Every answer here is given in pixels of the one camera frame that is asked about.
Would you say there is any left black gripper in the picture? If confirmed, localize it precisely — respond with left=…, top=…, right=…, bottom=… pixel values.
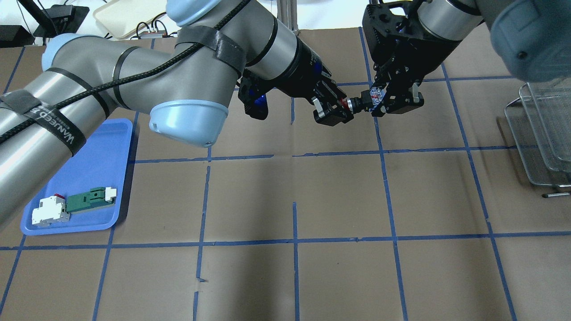
left=237, top=39, right=354, bottom=127

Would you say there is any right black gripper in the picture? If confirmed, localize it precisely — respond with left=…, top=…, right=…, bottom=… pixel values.
left=362, top=0, right=447, bottom=118

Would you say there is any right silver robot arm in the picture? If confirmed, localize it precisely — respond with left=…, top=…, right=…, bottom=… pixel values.
left=361, top=0, right=571, bottom=117

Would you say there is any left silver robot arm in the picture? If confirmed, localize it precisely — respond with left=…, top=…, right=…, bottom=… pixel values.
left=0, top=0, right=355, bottom=224

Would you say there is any beige plastic tray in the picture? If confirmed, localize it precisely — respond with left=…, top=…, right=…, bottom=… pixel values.
left=92, top=0, right=167, bottom=39

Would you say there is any blue plastic tray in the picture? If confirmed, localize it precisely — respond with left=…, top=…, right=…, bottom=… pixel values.
left=20, top=118, right=134, bottom=236

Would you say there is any green white terminal block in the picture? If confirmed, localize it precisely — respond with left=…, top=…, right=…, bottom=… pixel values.
left=66, top=187, right=118, bottom=214

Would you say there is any black monitor stand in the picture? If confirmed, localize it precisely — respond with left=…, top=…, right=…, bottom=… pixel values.
left=17, top=0, right=90, bottom=38

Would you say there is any white circuit breaker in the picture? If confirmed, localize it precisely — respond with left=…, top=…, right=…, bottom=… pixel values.
left=31, top=194, right=70, bottom=227

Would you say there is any aluminium frame post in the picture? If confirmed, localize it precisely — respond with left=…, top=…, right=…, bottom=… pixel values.
left=277, top=0, right=298, bottom=34

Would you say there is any wire mesh shelf rack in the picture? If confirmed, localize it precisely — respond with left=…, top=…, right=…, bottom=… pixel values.
left=505, top=78, right=571, bottom=198

